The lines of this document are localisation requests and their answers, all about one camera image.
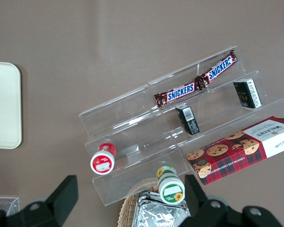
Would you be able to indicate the green lidded sunflower cup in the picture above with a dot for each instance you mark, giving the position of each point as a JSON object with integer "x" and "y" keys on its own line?
{"x": 171, "y": 189}

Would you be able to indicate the clear acrylic tiered shelf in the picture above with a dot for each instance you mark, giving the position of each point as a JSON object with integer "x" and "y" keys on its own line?
{"x": 132, "y": 113}

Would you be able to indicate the Snickers chocolate bar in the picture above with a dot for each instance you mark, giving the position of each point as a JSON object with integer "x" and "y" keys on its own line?
{"x": 180, "y": 92}
{"x": 220, "y": 67}

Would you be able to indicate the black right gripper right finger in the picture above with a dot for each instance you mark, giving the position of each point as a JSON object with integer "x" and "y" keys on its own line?
{"x": 203, "y": 212}

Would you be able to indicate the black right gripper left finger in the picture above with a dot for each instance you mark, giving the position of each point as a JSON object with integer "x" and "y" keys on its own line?
{"x": 54, "y": 203}

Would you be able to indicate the red lidded yogurt cup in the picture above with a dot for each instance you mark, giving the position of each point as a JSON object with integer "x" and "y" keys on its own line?
{"x": 103, "y": 162}

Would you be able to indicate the Walkers red tartan cookie box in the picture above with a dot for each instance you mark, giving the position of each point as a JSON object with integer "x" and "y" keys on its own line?
{"x": 239, "y": 151}

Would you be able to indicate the clear plastic box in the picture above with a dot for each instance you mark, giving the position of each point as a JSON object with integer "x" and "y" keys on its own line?
{"x": 4, "y": 204}

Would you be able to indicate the cream plastic tray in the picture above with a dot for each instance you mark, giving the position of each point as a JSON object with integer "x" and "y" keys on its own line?
{"x": 4, "y": 106}

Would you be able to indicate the small black box with barcode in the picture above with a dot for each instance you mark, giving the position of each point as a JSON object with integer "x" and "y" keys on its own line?
{"x": 189, "y": 120}

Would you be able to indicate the light wicker basket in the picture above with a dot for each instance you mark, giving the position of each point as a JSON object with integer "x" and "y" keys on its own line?
{"x": 126, "y": 210}

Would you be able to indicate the black box white text side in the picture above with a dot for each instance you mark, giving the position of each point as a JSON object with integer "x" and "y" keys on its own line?
{"x": 247, "y": 93}

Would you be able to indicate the silver foil package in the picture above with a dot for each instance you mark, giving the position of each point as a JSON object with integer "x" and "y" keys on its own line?
{"x": 156, "y": 212}

